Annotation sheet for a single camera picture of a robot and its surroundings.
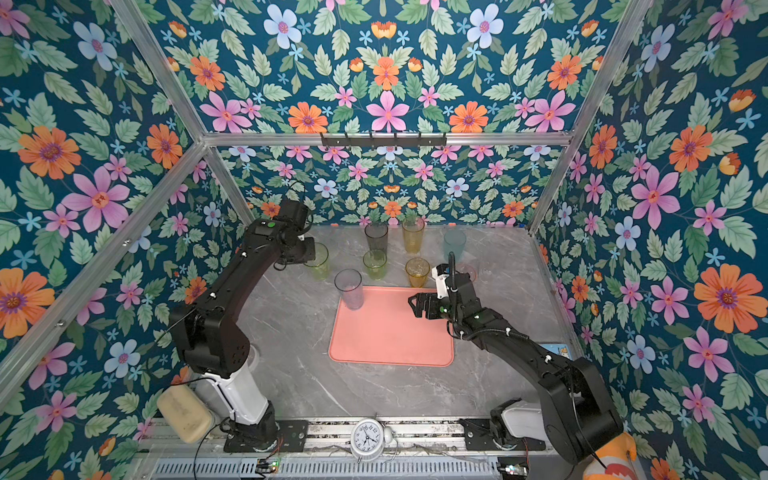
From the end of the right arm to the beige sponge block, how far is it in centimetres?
60

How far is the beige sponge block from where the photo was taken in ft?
2.40

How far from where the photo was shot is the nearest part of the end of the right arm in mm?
662
